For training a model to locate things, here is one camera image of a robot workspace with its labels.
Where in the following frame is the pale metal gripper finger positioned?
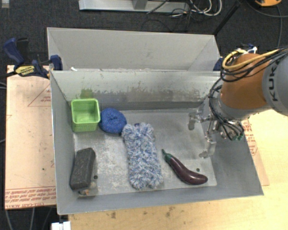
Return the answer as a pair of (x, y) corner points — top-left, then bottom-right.
(198, 130), (217, 160)
(188, 111), (203, 131)

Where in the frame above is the purple toy eggplant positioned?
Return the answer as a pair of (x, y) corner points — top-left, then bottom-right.
(161, 149), (209, 186)

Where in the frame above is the blue and white fluffy duster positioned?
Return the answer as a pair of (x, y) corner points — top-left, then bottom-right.
(121, 122), (165, 191)

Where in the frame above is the grey metal bin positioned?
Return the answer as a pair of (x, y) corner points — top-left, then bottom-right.
(46, 27), (265, 216)

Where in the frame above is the blue round scouring pad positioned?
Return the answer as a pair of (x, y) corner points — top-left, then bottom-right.
(98, 107), (128, 135)

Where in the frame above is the green plastic square basket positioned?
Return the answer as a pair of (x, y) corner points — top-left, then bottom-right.
(71, 98), (102, 133)

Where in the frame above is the dark green flat block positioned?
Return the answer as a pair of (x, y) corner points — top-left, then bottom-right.
(69, 147), (97, 191)

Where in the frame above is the brown cardboard board red print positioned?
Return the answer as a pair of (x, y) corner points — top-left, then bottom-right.
(4, 64), (271, 210)

